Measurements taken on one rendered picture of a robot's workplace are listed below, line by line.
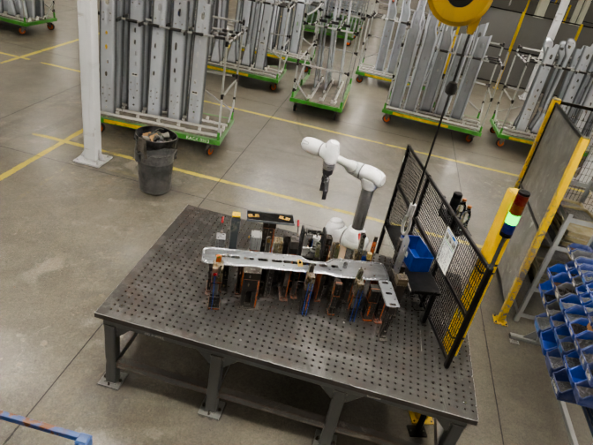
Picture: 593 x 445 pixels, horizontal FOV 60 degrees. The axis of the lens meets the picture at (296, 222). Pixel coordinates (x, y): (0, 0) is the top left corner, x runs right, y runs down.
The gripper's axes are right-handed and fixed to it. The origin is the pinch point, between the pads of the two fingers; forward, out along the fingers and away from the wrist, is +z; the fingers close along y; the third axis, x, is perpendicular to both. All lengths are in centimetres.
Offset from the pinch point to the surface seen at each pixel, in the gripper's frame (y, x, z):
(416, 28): -629, 245, -30
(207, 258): 30, -78, 46
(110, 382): 60, -138, 144
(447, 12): 208, -27, -157
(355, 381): 107, 24, 76
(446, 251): 35, 90, 17
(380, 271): 26, 51, 46
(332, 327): 58, 15, 76
